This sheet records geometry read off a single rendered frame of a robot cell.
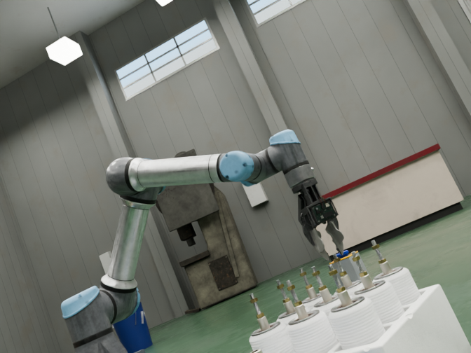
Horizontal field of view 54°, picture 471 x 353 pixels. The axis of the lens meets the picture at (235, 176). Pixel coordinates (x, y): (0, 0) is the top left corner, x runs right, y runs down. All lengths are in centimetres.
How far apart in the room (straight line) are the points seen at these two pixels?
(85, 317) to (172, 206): 630
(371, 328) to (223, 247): 685
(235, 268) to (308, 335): 671
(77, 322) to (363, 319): 82
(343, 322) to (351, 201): 502
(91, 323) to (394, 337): 85
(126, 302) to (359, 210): 468
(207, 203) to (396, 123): 359
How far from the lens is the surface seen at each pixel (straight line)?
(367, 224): 598
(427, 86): 882
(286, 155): 125
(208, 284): 785
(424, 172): 602
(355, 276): 144
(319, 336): 106
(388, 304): 110
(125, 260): 152
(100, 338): 146
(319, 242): 125
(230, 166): 115
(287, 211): 864
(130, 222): 149
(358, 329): 100
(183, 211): 763
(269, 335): 113
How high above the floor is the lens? 41
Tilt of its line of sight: 10 degrees up
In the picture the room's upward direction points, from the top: 23 degrees counter-clockwise
